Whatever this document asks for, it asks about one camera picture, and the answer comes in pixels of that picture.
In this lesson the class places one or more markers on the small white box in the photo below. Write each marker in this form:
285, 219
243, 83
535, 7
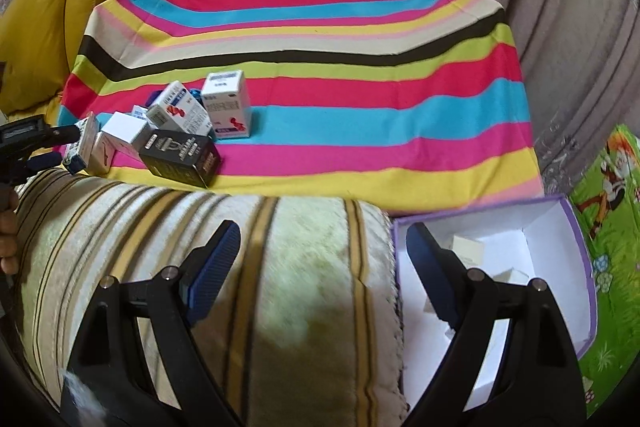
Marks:
138, 111

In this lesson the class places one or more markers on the yellow leather sofa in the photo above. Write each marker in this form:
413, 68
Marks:
35, 17

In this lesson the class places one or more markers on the green cartoon mat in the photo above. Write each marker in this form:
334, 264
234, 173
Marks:
615, 257

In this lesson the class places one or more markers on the purple and white box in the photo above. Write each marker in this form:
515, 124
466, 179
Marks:
500, 227

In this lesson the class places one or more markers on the small white carton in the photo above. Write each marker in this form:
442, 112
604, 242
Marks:
467, 249
510, 275

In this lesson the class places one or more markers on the black box with white print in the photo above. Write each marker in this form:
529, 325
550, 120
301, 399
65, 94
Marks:
182, 157

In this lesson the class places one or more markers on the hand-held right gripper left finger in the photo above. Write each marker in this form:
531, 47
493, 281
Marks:
216, 264

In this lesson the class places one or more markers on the plain white box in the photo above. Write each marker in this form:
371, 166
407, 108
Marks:
124, 127

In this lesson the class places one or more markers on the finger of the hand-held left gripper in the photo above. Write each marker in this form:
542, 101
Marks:
62, 134
44, 162

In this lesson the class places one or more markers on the white box with blue print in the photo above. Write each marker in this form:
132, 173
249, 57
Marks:
86, 139

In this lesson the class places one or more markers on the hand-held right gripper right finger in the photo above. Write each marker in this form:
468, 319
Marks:
429, 269

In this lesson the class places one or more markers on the white medicine box red figure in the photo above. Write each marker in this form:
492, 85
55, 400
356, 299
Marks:
227, 107
175, 112

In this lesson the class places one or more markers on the colourful striped cloth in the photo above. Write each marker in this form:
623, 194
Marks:
350, 72

